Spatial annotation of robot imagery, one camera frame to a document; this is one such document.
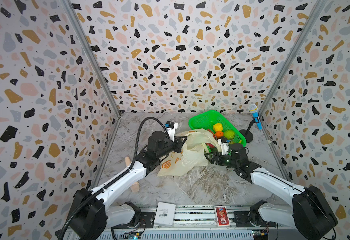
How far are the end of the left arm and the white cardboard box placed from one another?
290 mm

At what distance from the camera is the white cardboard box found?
705mm

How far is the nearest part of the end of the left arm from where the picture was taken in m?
0.59
